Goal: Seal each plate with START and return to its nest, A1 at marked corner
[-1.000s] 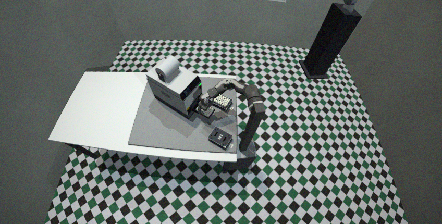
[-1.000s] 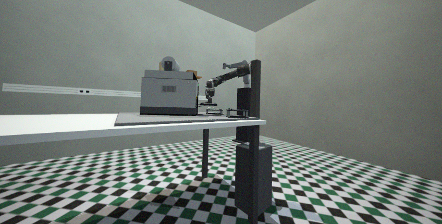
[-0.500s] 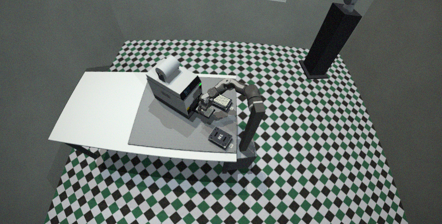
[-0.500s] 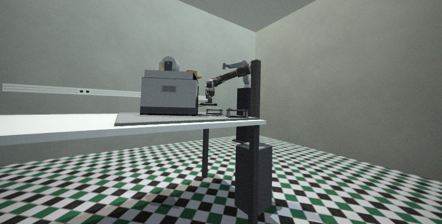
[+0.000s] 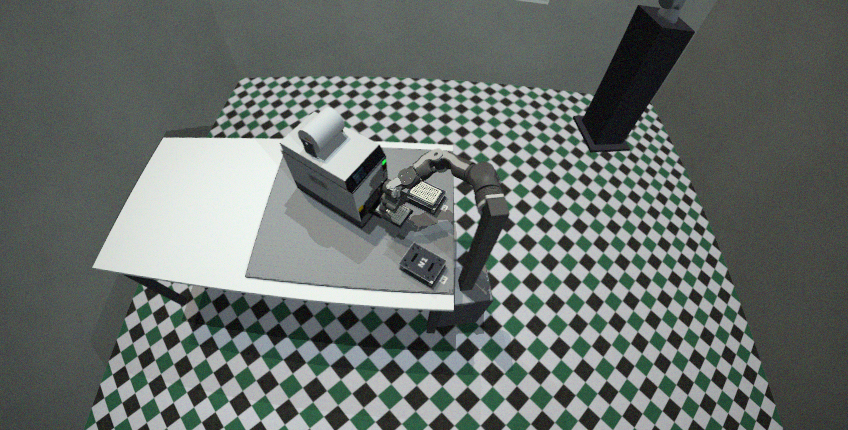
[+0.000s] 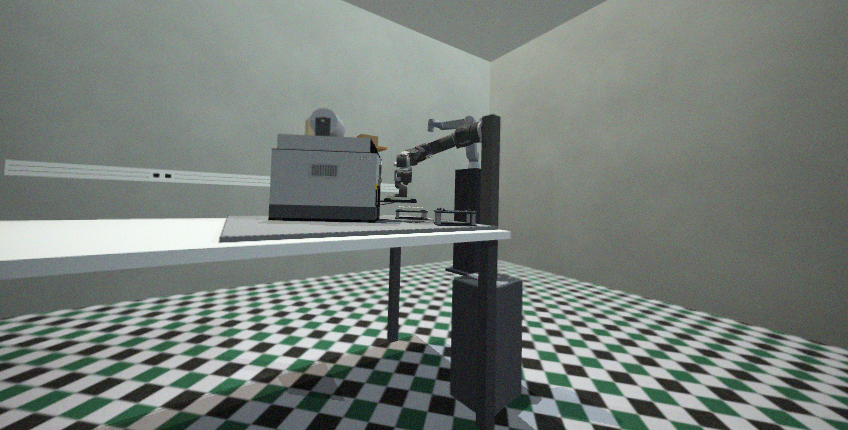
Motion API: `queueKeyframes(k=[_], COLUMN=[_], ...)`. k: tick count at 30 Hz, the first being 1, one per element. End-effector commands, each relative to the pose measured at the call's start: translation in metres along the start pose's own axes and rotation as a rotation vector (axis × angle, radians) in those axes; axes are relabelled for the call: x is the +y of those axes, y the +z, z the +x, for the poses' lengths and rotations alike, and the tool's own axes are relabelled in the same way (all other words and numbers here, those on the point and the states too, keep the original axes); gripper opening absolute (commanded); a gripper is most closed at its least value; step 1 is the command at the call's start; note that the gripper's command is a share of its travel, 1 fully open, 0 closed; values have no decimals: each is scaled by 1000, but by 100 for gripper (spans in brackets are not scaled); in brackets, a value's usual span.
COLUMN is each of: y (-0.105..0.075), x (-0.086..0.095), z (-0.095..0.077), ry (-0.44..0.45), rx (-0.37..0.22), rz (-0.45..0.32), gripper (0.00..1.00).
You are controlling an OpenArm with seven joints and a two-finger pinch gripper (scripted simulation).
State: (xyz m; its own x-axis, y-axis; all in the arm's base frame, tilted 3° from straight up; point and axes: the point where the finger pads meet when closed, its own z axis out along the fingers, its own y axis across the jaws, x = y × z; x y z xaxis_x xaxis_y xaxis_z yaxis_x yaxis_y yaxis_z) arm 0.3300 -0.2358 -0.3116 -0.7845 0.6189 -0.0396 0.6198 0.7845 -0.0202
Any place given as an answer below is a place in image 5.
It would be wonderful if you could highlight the white horizontal cylinder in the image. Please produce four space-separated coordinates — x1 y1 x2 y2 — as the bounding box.
298 107 345 153

